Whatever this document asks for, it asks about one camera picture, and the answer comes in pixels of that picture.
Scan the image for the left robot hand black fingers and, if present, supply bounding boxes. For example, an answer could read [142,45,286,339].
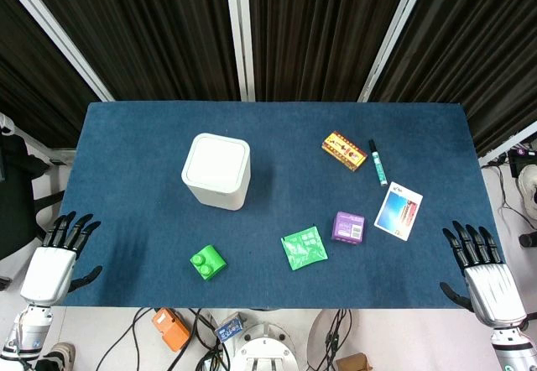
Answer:
[19,210,104,307]

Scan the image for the blue felt table cloth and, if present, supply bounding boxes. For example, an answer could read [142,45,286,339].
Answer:
[58,101,511,310]

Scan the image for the thin black cable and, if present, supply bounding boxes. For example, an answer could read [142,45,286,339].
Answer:
[482,159,537,225]

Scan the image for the black floor cable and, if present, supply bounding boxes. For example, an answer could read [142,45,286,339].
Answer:
[95,306,153,371]

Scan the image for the green tea sachet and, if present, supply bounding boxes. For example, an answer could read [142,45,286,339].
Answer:
[280,224,329,272]

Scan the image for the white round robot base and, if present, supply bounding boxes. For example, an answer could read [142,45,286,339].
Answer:
[233,321,300,371]

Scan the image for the white frame post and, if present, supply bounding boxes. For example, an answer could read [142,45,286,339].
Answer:
[0,0,115,103]
[477,118,537,167]
[223,0,257,103]
[357,0,442,103]

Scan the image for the black cable bundle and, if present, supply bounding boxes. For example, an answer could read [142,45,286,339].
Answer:
[309,308,354,371]
[187,307,234,371]

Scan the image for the white square container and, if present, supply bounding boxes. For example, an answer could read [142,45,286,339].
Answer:
[180,132,252,212]

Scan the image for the yellow red printed box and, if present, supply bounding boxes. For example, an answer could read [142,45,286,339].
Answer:
[321,130,368,173]

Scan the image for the brown cardboard box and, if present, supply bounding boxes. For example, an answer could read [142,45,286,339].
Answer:
[335,353,373,371]

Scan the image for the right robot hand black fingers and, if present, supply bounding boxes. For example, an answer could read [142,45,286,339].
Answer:
[439,219,528,328]

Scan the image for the black and white shoe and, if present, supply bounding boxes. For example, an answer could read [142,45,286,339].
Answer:
[34,342,77,371]

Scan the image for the orange plastic device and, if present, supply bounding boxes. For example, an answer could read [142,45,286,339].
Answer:
[151,307,192,353]

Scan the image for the purple packaged box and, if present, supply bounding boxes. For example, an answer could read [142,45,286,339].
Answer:
[331,211,366,245]

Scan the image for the green toy brick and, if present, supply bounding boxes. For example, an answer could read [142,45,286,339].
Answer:
[189,243,228,281]

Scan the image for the white photo card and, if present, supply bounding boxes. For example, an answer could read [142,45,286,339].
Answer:
[373,180,424,243]

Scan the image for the black pleated curtain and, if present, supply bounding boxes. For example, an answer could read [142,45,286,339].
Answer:
[0,0,537,158]

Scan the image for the blue circuit board module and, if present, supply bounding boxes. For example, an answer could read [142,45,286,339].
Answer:
[214,311,245,343]

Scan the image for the white sneaker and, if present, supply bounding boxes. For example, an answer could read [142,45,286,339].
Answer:
[517,164,537,212]

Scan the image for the green marker pen black cap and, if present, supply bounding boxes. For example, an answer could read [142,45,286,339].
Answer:
[368,138,389,187]

